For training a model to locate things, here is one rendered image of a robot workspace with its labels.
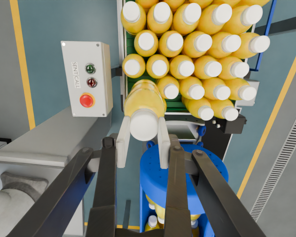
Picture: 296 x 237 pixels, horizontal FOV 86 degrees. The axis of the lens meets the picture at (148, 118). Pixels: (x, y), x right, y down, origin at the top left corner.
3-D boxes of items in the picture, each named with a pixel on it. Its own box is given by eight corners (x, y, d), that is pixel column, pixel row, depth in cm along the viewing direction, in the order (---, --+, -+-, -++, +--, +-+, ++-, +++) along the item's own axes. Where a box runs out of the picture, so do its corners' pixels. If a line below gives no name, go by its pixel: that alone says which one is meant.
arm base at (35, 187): (5, 210, 71) (-6, 223, 65) (2, 170, 63) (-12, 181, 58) (47, 217, 72) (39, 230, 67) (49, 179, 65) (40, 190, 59)
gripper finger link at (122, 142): (124, 168, 15) (116, 168, 15) (130, 135, 22) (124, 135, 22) (123, 141, 14) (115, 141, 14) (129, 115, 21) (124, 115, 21)
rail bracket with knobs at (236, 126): (208, 123, 69) (218, 134, 60) (211, 107, 67) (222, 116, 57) (230, 123, 69) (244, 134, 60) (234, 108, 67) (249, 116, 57)
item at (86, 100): (81, 106, 45) (80, 107, 44) (80, 93, 44) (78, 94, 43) (94, 106, 45) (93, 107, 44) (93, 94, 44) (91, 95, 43)
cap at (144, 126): (154, 137, 23) (155, 143, 22) (128, 132, 23) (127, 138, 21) (160, 113, 22) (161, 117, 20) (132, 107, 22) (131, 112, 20)
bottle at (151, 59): (154, 78, 62) (158, 86, 44) (142, 64, 60) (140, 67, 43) (168, 65, 60) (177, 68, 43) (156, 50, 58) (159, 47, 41)
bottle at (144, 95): (155, 108, 41) (162, 148, 24) (128, 103, 41) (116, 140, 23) (161, 82, 39) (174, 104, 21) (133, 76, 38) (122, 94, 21)
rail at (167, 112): (126, 111, 61) (125, 113, 59) (126, 109, 61) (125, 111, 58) (228, 113, 62) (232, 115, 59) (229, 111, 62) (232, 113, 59)
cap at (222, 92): (227, 98, 46) (230, 99, 44) (213, 99, 46) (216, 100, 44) (228, 84, 45) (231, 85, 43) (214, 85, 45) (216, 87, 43)
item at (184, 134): (163, 130, 67) (167, 145, 55) (163, 124, 66) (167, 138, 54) (186, 130, 67) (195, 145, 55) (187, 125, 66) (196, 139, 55)
